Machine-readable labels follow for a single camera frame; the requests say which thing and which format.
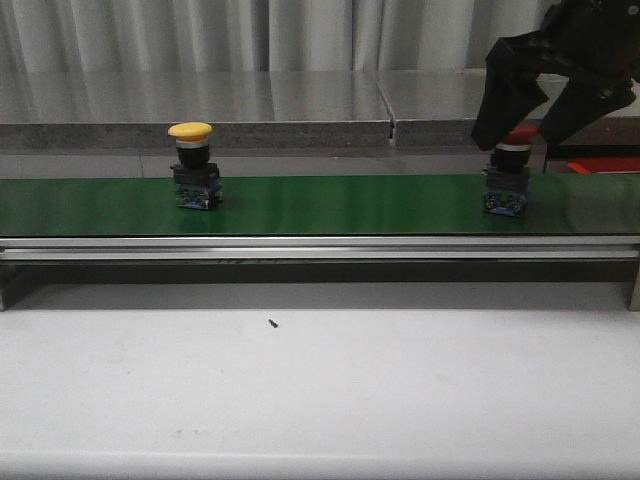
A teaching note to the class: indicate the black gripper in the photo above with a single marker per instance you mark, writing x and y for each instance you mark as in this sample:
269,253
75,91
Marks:
593,41

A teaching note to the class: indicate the red mushroom push button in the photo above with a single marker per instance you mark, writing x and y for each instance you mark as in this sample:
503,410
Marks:
507,174

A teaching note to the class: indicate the red plastic tray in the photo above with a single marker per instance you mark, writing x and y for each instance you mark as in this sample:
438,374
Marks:
605,165

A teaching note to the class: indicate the green conveyor belt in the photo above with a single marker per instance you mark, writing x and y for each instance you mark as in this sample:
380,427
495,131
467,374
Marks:
559,204

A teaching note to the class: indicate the grey stone counter slab right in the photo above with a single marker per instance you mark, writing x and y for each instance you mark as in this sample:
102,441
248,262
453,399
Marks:
438,109

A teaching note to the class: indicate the grey stone counter slab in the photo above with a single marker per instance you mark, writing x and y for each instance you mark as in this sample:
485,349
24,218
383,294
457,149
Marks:
438,109
72,111

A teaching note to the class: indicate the yellow mushroom push button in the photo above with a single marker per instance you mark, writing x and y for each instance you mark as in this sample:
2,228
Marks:
196,178

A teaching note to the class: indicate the grey stone counter slab left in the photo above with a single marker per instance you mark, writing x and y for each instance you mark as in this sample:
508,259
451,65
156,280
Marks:
72,111

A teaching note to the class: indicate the white pleated curtain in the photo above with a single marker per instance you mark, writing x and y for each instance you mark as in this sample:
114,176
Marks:
248,36

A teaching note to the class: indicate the aluminium conveyor frame rail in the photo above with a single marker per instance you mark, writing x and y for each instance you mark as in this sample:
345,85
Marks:
322,271

